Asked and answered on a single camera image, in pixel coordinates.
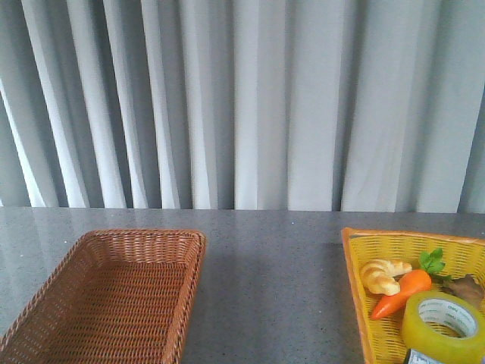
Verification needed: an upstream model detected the orange toy carrot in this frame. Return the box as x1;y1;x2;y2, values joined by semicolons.
370;247;446;320

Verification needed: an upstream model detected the brown toy frog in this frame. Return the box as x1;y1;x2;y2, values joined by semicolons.
443;274;484;309

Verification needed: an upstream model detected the grey printed packet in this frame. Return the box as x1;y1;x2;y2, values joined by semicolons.
403;349;429;364

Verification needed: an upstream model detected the yellow orange-rimmed basket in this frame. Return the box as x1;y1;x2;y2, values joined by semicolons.
342;227;484;363

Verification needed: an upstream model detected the toy croissant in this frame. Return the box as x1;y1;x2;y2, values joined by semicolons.
360;259;412;296

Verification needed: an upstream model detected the grey pleated curtain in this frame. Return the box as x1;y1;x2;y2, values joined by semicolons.
1;1;484;213

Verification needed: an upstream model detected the yellow tape roll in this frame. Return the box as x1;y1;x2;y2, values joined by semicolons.
402;291;484;363

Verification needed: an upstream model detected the brown wicker basket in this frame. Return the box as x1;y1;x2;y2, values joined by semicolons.
1;229;206;363

